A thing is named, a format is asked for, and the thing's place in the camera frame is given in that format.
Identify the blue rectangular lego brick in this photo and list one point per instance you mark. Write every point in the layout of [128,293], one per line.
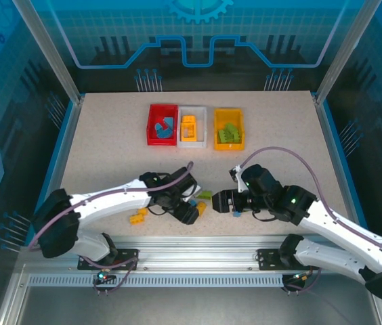
[193,203]

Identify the green lego brick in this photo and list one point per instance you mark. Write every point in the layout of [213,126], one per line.
[236,137]
[231,128]
[224,136]
[205,195]

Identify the small yellow lego brick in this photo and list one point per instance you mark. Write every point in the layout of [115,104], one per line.
[143,212]

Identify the blue curved lego brick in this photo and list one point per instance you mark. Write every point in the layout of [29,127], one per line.
[160,131]

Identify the blue lego slope brick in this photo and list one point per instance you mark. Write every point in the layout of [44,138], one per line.
[169,122]

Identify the yellow curved lego brick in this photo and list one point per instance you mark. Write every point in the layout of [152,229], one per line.
[189,119]

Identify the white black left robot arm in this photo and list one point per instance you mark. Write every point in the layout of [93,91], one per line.
[109,203]

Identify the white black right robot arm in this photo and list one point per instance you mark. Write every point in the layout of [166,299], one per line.
[346,233]

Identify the yellow lego brick with holes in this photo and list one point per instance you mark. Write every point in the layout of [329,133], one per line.
[136,220]

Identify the red plastic bin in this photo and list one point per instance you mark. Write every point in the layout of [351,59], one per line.
[161,142]

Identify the yellow plastic bin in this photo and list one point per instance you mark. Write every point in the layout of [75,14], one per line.
[228,146]

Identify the white plastic bin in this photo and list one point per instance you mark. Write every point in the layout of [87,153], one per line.
[192,145]

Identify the grey metal lower panel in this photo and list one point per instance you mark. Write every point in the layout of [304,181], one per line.
[194,308]

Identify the small led connector board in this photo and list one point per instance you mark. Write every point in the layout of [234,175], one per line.
[297,277]
[102,277]

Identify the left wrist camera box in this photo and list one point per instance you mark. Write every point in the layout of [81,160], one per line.
[196,192]

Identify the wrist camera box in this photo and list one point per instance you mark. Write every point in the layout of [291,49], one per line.
[196,192]
[235,173]

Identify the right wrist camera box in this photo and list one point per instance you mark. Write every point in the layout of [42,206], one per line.
[235,173]

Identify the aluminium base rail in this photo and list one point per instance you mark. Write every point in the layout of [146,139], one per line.
[194,250]

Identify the yellow lego frame brick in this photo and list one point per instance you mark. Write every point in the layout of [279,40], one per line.
[188,137]

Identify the aluminium table side rail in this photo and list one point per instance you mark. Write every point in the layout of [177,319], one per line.
[330,149]
[65,149]

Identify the aluminium frame post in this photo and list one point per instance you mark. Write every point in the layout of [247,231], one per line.
[47,50]
[346,50]

